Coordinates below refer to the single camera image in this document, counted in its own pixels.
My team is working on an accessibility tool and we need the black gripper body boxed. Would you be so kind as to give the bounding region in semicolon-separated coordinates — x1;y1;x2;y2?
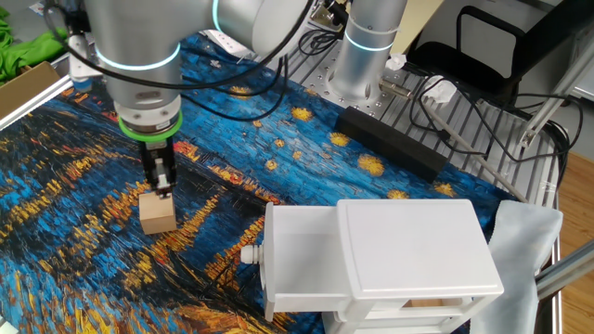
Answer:
140;137;177;164

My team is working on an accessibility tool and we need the aluminium table edge rail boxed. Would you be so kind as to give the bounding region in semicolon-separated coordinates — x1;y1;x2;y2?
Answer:
0;58;84;132

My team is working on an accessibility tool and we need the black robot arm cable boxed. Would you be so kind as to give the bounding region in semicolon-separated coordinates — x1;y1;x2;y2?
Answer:
41;0;316;122

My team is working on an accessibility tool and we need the starry night painted tablecloth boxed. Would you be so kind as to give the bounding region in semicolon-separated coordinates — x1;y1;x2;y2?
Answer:
0;32;516;334

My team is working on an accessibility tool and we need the light wooden cube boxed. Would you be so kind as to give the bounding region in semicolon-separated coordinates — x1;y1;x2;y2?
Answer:
138;189;178;236

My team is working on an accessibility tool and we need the black table cable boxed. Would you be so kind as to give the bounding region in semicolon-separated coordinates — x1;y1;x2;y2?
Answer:
407;73;586;163

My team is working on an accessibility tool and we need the coiled black cable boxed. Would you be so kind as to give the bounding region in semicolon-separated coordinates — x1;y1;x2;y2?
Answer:
296;28;347;58

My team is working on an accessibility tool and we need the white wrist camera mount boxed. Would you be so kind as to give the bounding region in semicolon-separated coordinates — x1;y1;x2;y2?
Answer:
68;34;110;93

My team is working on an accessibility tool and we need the small printed card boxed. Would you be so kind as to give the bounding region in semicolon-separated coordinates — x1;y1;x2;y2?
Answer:
28;2;55;18

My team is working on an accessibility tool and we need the green cloth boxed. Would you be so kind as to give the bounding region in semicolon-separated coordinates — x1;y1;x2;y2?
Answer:
0;6;71;84

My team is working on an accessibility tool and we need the white plastic drawer cabinet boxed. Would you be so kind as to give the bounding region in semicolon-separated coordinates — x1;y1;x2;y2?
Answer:
322;199;506;334

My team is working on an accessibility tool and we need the black office chair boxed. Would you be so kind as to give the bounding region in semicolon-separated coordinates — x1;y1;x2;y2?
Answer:
407;0;594;101

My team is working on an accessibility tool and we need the green flange ring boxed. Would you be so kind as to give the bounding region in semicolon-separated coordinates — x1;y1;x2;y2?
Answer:
117;109;184;144

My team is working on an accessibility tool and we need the silver metal bracket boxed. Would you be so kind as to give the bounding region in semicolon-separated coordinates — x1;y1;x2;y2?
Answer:
309;0;349;28

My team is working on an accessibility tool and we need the aluminium frame post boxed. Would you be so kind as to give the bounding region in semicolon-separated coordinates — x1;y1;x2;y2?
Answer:
517;44;594;149
536;240;594;301

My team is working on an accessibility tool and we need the crumpled white paper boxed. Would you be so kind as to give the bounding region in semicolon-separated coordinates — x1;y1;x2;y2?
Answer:
384;53;408;71
424;75;458;104

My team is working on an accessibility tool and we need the white drawer with round knob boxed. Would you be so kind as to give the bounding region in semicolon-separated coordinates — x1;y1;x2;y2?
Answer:
239;202;354;323

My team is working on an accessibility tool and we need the white plastic drawer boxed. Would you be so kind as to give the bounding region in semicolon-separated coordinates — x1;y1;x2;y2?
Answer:
333;296;470;334

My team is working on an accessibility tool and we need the pale grey cloth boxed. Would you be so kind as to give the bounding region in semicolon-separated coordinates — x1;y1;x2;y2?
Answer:
468;199;564;334

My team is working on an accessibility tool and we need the grey cable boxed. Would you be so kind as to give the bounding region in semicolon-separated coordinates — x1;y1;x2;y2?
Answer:
422;102;529;204

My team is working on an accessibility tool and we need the beige board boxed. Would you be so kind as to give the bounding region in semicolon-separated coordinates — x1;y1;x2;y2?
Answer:
393;0;446;55

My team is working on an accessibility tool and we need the brown cardboard box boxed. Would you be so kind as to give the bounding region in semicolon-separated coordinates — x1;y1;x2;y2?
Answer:
0;61;61;120

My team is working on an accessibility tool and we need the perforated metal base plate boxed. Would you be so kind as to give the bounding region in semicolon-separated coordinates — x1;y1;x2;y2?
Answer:
303;58;419;122

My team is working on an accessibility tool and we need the black foam block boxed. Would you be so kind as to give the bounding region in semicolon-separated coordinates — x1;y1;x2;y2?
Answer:
334;106;449;184

